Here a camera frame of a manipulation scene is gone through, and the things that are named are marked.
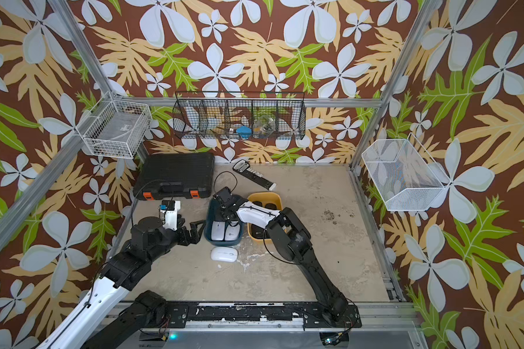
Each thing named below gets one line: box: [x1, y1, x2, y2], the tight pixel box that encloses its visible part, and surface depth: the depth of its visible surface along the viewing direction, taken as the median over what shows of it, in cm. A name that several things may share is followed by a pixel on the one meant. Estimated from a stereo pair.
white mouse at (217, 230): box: [211, 221, 226, 241], surface depth 94 cm
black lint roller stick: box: [232, 159, 278, 192], surface depth 117 cm
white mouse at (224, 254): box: [210, 246, 238, 263], surface depth 89 cm
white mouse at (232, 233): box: [224, 223, 241, 241], surface depth 93 cm
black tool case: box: [132, 152, 216, 200], surface depth 109 cm
